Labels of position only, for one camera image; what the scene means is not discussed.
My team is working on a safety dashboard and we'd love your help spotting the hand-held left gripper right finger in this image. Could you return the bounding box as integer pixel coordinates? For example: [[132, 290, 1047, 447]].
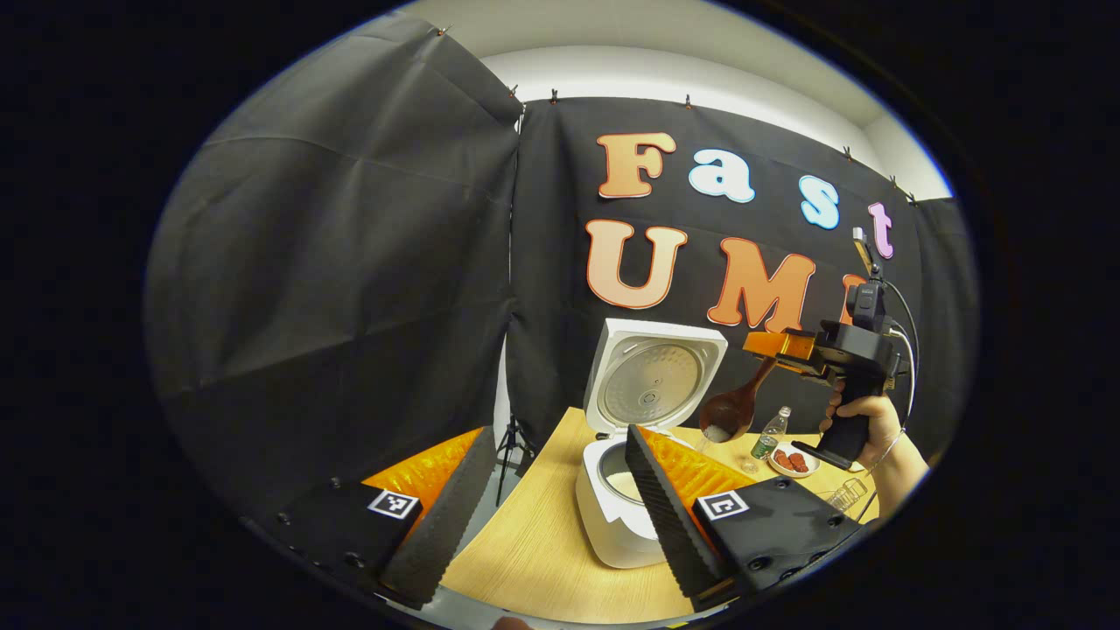
[[625, 424, 869, 613]]

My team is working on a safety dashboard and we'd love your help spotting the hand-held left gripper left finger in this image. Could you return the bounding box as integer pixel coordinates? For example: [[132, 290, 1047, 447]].
[[241, 427, 498, 612]]

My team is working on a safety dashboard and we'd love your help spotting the brown wooden spoon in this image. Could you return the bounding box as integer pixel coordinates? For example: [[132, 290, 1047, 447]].
[[698, 354, 780, 445]]

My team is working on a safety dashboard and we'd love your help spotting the white rice cooker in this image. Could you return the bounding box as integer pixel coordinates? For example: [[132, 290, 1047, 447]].
[[575, 318, 729, 571]]

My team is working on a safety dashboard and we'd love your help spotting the clear plastic water bottle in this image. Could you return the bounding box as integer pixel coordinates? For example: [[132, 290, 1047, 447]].
[[751, 405, 793, 462]]

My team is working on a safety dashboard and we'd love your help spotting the black tripod stand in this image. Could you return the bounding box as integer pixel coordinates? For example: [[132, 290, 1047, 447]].
[[495, 416, 536, 508]]

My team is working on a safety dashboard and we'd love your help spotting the white round plate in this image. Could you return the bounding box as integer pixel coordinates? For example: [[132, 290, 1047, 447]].
[[767, 442, 822, 479]]

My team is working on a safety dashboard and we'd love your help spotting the black backdrop cloth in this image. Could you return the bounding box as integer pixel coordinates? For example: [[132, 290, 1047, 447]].
[[144, 13, 979, 526]]

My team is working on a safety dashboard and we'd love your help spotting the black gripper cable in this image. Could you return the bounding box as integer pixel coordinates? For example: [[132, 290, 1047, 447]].
[[882, 278, 921, 430]]

